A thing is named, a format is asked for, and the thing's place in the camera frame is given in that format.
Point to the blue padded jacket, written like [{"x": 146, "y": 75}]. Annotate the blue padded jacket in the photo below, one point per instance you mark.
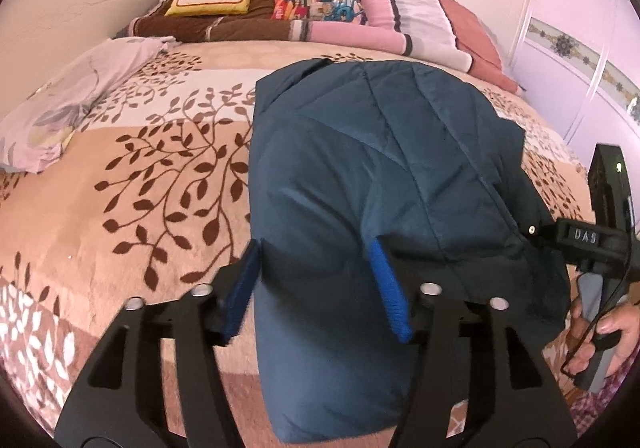
[{"x": 380, "y": 168}]

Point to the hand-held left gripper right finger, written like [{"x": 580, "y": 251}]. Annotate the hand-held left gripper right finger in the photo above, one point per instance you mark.
[{"x": 389, "y": 290}]

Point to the person's right hand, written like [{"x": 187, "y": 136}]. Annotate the person's right hand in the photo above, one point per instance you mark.
[{"x": 620, "y": 330}]

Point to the pink pillow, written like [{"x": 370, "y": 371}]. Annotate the pink pillow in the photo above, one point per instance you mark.
[{"x": 472, "y": 35}]

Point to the pink striped blanket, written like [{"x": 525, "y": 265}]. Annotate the pink striped blanket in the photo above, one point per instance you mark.
[{"x": 400, "y": 18}]

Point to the lilac floral pillowcase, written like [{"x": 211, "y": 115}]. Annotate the lilac floral pillowcase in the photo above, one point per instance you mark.
[{"x": 65, "y": 93}]

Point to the leaf patterned fleece blanket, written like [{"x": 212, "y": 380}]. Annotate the leaf patterned fleece blanket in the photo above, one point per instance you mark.
[{"x": 150, "y": 188}]

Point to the person's pink checked clothing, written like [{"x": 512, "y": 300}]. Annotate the person's pink checked clothing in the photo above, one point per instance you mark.
[{"x": 592, "y": 410}]

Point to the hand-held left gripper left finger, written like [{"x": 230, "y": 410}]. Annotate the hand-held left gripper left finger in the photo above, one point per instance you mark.
[{"x": 242, "y": 295}]

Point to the white sliding door wardrobe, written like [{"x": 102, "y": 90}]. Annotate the white sliding door wardrobe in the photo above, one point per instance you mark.
[{"x": 575, "y": 28}]

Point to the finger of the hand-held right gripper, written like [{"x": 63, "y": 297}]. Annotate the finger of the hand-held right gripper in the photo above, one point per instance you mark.
[{"x": 539, "y": 230}]

